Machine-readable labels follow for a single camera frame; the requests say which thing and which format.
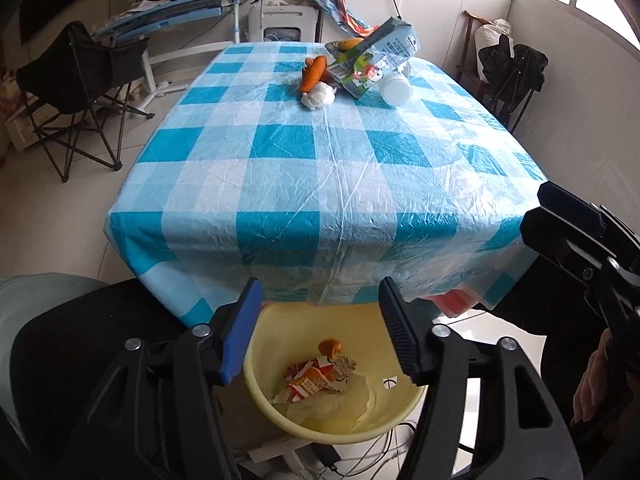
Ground white plastic bag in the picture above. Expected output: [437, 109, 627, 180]
[474, 19, 513, 56]

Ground person's right hand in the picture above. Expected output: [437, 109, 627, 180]
[572, 332, 627, 427]

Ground blue study desk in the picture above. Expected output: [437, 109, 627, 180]
[90, 0, 263, 106]

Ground orange carrot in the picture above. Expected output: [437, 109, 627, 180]
[300, 56, 328, 95]

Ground pale green seat cushion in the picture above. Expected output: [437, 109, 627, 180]
[0, 272, 111, 441]

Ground blue checked tablecloth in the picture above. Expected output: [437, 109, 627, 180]
[102, 40, 550, 331]

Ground colourful printed tote bag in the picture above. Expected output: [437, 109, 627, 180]
[307, 0, 381, 36]

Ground dark wooden chair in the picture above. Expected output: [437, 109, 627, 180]
[455, 10, 501, 101]

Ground black folded chair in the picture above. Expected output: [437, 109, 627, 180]
[477, 42, 550, 133]

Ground black folding camp chair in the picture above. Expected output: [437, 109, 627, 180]
[17, 21, 156, 183]

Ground black power adapter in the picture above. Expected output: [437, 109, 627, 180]
[312, 445, 343, 466]

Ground dark fruit plate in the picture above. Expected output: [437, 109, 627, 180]
[325, 40, 361, 58]

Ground white plastic bottle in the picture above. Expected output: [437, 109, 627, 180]
[380, 60, 413, 107]

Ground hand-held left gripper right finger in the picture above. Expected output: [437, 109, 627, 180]
[377, 276, 583, 480]

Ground white plastic storage stool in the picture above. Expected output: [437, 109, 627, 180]
[248, 2, 321, 43]

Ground red printed wrapper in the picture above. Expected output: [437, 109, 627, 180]
[272, 352, 358, 403]

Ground white cabinet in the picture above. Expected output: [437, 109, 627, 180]
[345, 0, 513, 78]

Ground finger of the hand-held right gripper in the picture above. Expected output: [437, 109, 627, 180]
[537, 181, 608, 241]
[520, 207, 616, 286]

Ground yellow plastic bucket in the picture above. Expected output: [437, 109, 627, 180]
[243, 302, 426, 445]

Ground cartoon printed snack bag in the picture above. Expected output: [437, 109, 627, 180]
[327, 50, 396, 98]

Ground low white television stand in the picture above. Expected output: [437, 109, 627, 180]
[0, 72, 38, 153]

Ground person's black trousers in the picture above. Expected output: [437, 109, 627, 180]
[10, 255, 601, 480]

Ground white tissue ball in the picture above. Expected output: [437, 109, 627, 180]
[300, 82, 337, 110]

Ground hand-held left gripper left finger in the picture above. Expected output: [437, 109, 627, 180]
[65, 277, 264, 480]

